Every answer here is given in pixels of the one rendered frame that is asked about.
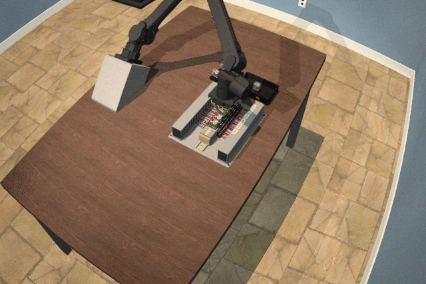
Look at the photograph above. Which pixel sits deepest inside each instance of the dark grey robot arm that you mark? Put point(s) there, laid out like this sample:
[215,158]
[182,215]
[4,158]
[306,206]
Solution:
[234,59]

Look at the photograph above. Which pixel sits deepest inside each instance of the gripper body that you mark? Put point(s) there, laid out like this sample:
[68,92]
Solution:
[222,97]

